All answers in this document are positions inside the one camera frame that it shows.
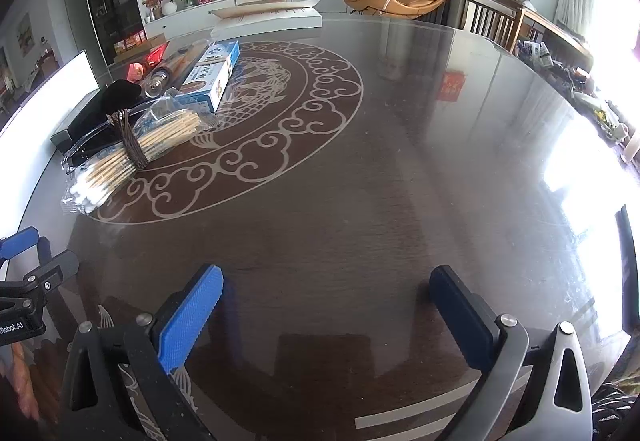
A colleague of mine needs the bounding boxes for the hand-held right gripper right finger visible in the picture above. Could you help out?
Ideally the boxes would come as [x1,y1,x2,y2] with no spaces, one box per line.
[429,265,593,441]

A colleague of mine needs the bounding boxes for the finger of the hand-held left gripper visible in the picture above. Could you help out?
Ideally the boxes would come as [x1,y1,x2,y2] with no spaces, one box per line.
[0,227,51,269]
[24,250,81,303]

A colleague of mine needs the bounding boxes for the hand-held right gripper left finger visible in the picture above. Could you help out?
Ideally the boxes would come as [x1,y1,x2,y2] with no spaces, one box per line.
[60,263,225,441]

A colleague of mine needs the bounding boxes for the brown cord hair tie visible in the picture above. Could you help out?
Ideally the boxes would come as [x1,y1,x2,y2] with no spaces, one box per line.
[107,111,151,170]

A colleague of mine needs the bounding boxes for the gold cream tube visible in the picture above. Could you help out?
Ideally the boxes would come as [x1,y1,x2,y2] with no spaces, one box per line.
[144,52,198,98]

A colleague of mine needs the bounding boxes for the blue carton box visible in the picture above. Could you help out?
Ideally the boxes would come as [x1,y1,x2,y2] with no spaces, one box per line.
[176,41,241,113]

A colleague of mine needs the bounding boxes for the cotton swab packet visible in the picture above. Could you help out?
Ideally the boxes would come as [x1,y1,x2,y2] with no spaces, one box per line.
[127,94,221,162]
[61,141,146,222]

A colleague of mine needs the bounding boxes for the white panel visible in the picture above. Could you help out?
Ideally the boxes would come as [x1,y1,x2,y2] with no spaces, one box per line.
[0,50,101,232]

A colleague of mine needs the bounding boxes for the black flat box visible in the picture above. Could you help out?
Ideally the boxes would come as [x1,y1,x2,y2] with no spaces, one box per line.
[50,88,126,157]

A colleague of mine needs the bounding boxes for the black pouch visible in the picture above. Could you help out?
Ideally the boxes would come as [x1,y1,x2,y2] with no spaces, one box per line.
[102,80,142,114]

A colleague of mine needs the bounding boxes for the person's patterned dark clothing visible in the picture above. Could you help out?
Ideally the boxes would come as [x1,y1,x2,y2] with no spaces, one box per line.
[590,351,640,441]

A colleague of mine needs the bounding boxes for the red packet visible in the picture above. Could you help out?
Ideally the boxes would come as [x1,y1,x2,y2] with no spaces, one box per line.
[127,44,168,82]

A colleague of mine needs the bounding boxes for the orange boxes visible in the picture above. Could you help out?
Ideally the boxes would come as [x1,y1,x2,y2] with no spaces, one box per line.
[114,32,168,62]

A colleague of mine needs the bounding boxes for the phone case in plastic bag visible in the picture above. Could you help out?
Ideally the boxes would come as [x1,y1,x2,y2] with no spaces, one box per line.
[165,41,221,72]

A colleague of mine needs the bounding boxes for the clutter of small items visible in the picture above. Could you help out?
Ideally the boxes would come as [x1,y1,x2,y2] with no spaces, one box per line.
[515,38,631,142]

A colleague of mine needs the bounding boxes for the white television cabinet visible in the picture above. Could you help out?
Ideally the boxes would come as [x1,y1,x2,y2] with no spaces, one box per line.
[144,0,351,39]

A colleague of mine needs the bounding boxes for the wooden slatted chair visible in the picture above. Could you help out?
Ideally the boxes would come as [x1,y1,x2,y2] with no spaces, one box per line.
[460,0,526,53]

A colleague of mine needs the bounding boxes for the wooden side desk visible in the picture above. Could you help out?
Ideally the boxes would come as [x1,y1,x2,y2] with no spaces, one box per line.
[515,0,596,72]

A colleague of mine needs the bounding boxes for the white flat carton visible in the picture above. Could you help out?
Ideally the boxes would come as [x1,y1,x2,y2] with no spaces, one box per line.
[209,0,323,39]

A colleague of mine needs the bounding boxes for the framed wall picture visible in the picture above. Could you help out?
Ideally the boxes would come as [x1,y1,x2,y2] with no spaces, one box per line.
[17,18,36,54]

